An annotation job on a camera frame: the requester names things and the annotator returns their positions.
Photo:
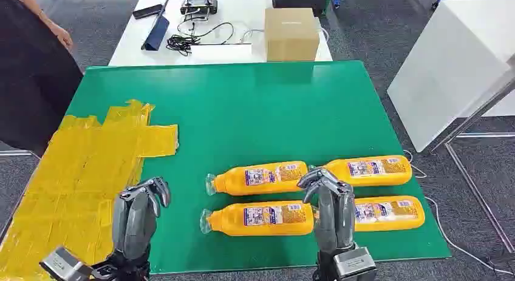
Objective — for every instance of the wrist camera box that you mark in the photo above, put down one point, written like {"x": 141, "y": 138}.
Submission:
{"x": 354, "y": 265}
{"x": 64, "y": 267}

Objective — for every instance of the green table mat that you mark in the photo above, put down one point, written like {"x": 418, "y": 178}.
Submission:
{"x": 249, "y": 118}

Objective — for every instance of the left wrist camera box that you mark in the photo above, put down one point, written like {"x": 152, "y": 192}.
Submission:
{"x": 64, "y": 267}

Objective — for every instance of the black remote controller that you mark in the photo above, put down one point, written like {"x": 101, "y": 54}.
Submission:
{"x": 199, "y": 5}

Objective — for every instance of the white table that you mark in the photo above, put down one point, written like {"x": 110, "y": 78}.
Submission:
{"x": 245, "y": 14}

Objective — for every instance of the brown cardboard box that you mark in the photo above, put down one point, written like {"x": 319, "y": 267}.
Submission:
{"x": 291, "y": 38}

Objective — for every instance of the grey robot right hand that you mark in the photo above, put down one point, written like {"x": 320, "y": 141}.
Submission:
{"x": 334, "y": 219}

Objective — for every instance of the large white panel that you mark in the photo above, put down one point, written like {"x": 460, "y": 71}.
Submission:
{"x": 446, "y": 70}

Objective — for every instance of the orange drink bottle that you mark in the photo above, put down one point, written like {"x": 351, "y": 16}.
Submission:
{"x": 229, "y": 221}
{"x": 342, "y": 170}
{"x": 237, "y": 180}
{"x": 410, "y": 219}

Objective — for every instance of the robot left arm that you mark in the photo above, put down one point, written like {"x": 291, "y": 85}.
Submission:
{"x": 128, "y": 271}

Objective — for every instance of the yellow plastic sheet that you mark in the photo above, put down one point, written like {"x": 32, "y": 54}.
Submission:
{"x": 72, "y": 182}

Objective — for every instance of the metal stand frame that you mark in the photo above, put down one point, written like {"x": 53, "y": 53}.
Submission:
{"x": 474, "y": 190}

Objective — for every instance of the person's left hand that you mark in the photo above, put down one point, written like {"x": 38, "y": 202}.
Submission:
{"x": 62, "y": 36}

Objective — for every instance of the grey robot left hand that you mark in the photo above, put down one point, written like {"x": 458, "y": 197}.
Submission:
{"x": 135, "y": 227}

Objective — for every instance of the black phone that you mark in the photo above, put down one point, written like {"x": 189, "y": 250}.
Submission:
{"x": 147, "y": 12}

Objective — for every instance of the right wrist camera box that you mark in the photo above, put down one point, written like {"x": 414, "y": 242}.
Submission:
{"x": 354, "y": 265}

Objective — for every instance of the dark blue folder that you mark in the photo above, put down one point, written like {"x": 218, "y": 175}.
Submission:
{"x": 157, "y": 34}

